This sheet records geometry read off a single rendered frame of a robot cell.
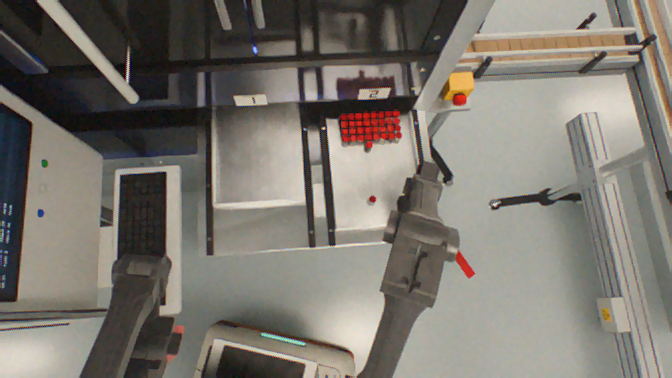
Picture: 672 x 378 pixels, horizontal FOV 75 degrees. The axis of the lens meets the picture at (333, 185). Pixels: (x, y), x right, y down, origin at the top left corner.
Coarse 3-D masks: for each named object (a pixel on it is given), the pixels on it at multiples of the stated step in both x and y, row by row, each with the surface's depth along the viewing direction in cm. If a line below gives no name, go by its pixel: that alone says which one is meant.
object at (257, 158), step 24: (216, 120) 134; (240, 120) 134; (264, 120) 135; (288, 120) 135; (216, 144) 132; (240, 144) 132; (264, 144) 133; (288, 144) 133; (216, 168) 130; (240, 168) 130; (264, 168) 131; (288, 168) 131; (216, 192) 128; (240, 192) 129; (264, 192) 129; (288, 192) 129
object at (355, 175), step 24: (336, 120) 136; (408, 120) 137; (336, 144) 134; (384, 144) 135; (408, 144) 135; (336, 168) 132; (360, 168) 132; (384, 168) 133; (408, 168) 133; (336, 192) 130; (360, 192) 130; (384, 192) 131; (336, 216) 125; (360, 216) 128; (384, 216) 129
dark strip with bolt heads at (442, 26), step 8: (448, 0) 87; (456, 0) 87; (464, 0) 87; (440, 8) 89; (448, 8) 89; (456, 8) 90; (440, 16) 92; (448, 16) 92; (456, 16) 92; (432, 24) 95; (440, 24) 95; (448, 24) 95; (432, 32) 97; (440, 32) 98; (448, 32) 98; (432, 40) 100; (440, 40) 101; (424, 48) 103; (432, 48) 104; (440, 48) 104
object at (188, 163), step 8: (104, 160) 159; (112, 160) 159; (120, 160) 160; (128, 160) 160; (136, 160) 161; (144, 160) 162; (152, 160) 162; (160, 160) 163; (168, 160) 164; (176, 160) 164; (184, 160) 165; (192, 160) 166; (104, 168) 167; (112, 168) 168; (120, 168) 168; (128, 168) 168; (184, 168) 174; (192, 168) 175; (104, 176) 176; (112, 176) 177; (184, 176) 185; (192, 176) 186; (104, 184) 187; (112, 184) 188; (184, 184) 196; (192, 184) 197; (104, 192) 198; (112, 192) 199
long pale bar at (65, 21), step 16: (48, 0) 68; (64, 16) 72; (80, 32) 77; (80, 48) 80; (96, 48) 82; (96, 64) 85; (128, 64) 100; (112, 80) 91; (128, 80) 99; (128, 96) 99
